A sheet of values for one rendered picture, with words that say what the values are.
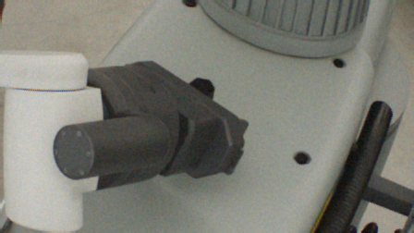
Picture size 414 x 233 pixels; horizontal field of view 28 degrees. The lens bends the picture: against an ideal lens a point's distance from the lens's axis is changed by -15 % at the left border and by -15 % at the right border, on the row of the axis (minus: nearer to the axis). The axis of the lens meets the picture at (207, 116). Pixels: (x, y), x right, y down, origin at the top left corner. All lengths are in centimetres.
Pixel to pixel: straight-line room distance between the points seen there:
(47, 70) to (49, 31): 332
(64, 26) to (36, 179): 335
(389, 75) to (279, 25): 61
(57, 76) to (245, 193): 28
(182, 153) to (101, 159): 16
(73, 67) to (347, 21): 42
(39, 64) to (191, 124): 17
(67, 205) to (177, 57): 35
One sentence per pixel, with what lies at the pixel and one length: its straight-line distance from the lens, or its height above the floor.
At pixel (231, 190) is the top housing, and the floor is 189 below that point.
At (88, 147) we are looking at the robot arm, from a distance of 55.
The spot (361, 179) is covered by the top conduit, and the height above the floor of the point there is 180.
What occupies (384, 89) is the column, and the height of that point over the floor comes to 156.
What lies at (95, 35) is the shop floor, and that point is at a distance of 387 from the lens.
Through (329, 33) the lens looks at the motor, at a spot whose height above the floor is 192.
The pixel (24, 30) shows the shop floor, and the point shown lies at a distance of 391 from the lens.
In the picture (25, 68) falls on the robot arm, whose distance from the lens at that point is 58.
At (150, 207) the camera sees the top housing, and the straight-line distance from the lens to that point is 78.
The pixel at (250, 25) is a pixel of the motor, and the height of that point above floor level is 192.
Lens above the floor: 248
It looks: 44 degrees down
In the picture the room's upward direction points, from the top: 11 degrees clockwise
